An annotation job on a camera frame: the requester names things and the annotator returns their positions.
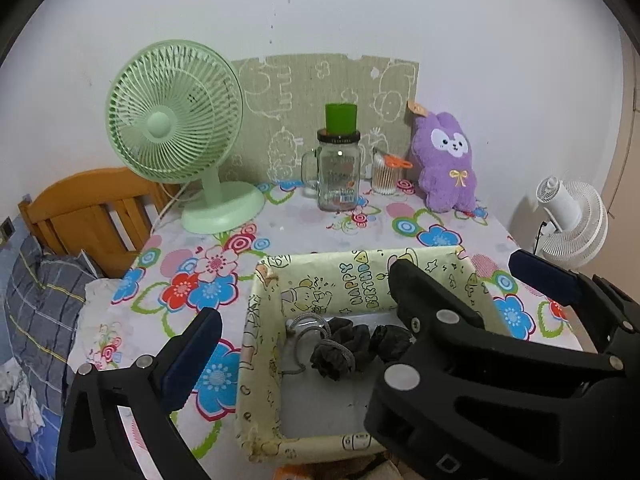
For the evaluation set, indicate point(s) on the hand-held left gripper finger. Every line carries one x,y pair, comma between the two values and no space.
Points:
192,360

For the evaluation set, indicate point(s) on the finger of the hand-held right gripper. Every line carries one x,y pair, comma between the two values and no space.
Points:
545,275
500,375

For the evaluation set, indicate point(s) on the yellow cartoon printed box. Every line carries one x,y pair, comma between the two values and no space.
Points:
260,360

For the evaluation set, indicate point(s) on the white fan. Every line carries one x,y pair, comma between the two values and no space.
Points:
575,220

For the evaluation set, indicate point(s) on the small black scrunchie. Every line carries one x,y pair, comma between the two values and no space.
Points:
387,340

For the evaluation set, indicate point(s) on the purple plush bunny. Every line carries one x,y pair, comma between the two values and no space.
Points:
445,180

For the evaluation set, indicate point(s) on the large black scrunchie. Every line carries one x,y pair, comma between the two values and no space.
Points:
335,355

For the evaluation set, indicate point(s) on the grey plaid cloth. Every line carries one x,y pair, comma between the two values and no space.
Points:
45,300

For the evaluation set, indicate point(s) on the blue bedsheet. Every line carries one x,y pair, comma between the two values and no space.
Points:
45,430

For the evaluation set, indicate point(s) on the floral tablecloth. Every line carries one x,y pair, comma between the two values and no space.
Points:
310,240

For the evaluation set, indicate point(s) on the crumpled white cloth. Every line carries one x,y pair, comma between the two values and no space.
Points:
20,405

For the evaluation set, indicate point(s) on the clear cotton swab container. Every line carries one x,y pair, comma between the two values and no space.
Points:
387,180

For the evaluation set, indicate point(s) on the small orange scissors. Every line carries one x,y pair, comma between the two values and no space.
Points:
395,161

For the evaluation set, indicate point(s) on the glass jar mug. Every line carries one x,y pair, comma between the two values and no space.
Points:
337,175

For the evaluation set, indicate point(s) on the green desk fan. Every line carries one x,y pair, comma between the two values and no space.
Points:
165,125

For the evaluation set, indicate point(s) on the green plastic cup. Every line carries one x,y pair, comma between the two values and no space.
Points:
341,117

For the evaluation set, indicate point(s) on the green cartoon printed board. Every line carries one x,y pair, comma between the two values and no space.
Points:
290,90

